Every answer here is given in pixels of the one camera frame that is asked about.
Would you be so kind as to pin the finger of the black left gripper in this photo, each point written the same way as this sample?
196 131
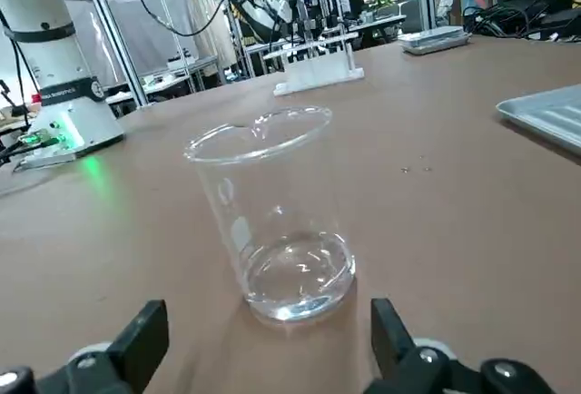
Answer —
320 26
298 26

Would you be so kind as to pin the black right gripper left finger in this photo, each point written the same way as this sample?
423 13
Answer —
91 367

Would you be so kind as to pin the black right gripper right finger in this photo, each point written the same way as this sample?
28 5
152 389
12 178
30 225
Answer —
431 371

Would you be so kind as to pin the clear glass test tube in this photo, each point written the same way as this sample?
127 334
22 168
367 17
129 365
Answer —
309 49

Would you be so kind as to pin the clear glass beaker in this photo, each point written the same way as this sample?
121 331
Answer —
272 230

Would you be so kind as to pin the white test tube rack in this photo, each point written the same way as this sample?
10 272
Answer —
318 74

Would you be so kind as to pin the grey digital scale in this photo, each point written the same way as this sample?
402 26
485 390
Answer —
433 42

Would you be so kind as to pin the ribbed metal tray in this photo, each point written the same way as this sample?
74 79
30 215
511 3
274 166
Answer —
544 117

